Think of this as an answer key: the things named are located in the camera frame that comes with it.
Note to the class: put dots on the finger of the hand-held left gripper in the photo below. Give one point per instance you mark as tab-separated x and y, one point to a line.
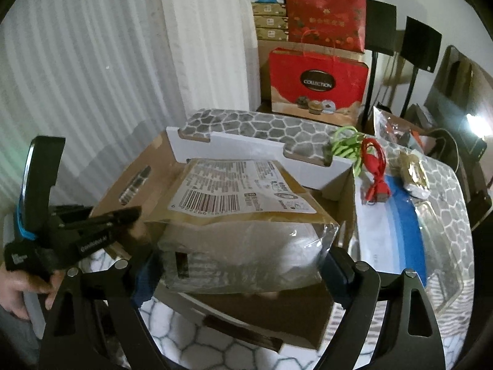
115	216

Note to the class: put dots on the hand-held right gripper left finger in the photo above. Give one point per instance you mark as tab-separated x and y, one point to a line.
148	275

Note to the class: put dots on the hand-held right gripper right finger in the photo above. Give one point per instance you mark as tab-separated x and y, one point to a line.
334	275

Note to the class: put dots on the brown cardboard box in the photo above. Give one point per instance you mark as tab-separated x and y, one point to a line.
127	173

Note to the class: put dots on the blue and white packet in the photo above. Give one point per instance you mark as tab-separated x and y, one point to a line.
404	216

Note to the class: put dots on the clear labelled plastic packet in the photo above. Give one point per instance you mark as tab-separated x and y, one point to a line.
246	239

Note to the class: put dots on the person's left hand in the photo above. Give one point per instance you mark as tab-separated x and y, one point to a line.
27	295

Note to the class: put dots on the clear plastic bag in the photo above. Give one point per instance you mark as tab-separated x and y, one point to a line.
443	246

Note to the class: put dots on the gold wrapped item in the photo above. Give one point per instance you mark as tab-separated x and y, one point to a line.
414	173

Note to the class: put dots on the clear bag of assorted items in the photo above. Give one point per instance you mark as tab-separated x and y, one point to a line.
393	127

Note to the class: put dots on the grey honeycomb patterned blanket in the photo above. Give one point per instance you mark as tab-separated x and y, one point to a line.
269	127

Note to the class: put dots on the dark framed panel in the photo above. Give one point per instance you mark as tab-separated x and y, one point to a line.
454	84

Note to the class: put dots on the tan flat box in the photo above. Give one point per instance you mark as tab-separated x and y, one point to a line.
269	9
272	33
270	21

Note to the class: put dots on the black music stand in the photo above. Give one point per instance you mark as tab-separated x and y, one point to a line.
380	27
421	42

